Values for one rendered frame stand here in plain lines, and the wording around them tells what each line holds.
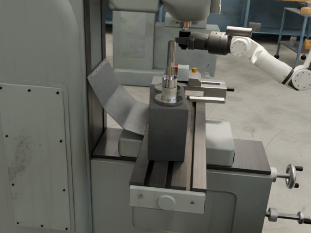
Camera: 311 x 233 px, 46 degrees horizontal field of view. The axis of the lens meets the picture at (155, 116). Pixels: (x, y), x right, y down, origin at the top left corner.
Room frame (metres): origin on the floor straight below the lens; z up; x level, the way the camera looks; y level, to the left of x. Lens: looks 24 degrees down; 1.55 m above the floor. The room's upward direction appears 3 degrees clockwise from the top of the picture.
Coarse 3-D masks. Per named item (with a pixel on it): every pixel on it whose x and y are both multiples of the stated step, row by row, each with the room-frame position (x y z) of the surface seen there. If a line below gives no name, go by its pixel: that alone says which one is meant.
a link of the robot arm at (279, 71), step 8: (272, 56) 1.35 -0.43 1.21; (264, 64) 1.33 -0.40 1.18; (272, 64) 1.32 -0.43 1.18; (280, 64) 1.32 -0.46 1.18; (272, 72) 1.32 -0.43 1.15; (280, 72) 1.31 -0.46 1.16; (288, 72) 1.30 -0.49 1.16; (280, 80) 1.31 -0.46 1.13; (288, 80) 1.29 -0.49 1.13; (296, 88) 1.26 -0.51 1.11
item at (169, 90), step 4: (164, 84) 1.06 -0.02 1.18; (168, 84) 1.06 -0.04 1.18; (172, 84) 1.06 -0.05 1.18; (176, 84) 1.07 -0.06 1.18; (164, 88) 1.06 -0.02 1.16; (168, 88) 1.06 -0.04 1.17; (172, 88) 1.06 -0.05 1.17; (176, 88) 1.07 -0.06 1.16; (164, 92) 1.06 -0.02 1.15; (168, 92) 1.06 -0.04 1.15; (172, 92) 1.06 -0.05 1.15; (164, 96) 1.06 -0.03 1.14; (168, 96) 1.06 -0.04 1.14; (172, 96) 1.06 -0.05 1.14
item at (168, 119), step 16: (160, 96) 1.09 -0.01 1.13; (176, 96) 1.09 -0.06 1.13; (160, 112) 1.02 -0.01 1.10; (176, 112) 1.02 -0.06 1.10; (160, 128) 1.02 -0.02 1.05; (176, 128) 1.02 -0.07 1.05; (160, 144) 1.02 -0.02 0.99; (176, 144) 1.02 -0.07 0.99; (160, 160) 1.02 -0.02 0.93; (176, 160) 1.02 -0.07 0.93
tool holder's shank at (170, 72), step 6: (168, 42) 1.07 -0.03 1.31; (174, 42) 1.07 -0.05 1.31; (168, 48) 1.07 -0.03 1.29; (174, 48) 1.07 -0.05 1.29; (168, 54) 1.07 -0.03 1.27; (174, 54) 1.07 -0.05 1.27; (168, 60) 1.07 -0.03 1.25; (174, 60) 1.08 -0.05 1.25; (168, 66) 1.07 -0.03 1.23; (168, 72) 1.07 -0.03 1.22; (174, 72) 1.07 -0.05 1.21
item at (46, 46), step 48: (0, 0) 1.36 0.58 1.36; (48, 0) 1.34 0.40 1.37; (96, 0) 1.55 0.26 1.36; (0, 48) 1.36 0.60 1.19; (48, 48) 1.34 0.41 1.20; (96, 48) 1.53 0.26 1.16; (0, 96) 1.35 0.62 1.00; (48, 96) 1.33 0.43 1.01; (96, 96) 1.51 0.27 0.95; (0, 144) 1.36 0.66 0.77; (48, 144) 1.32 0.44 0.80; (96, 144) 1.48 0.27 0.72; (0, 192) 1.35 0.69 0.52; (48, 192) 1.32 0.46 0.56
